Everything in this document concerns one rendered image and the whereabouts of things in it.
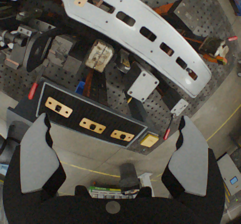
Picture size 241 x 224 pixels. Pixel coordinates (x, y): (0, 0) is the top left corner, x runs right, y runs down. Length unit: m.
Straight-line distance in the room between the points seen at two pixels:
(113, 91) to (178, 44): 0.55
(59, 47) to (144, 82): 0.29
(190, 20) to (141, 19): 0.20
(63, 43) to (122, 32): 0.21
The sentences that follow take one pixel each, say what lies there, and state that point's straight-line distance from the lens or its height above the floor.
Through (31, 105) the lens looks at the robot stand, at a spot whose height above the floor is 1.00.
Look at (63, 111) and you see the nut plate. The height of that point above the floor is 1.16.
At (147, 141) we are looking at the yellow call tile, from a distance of 0.54.
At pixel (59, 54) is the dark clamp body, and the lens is 0.42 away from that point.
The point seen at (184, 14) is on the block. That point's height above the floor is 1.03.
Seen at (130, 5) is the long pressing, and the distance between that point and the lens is 0.49.
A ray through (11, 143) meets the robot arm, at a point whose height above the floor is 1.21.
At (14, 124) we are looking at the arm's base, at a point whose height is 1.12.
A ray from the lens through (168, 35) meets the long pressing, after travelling 0.53.
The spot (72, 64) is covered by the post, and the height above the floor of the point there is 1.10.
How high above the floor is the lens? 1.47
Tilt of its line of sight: 55 degrees down
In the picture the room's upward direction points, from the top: 167 degrees clockwise
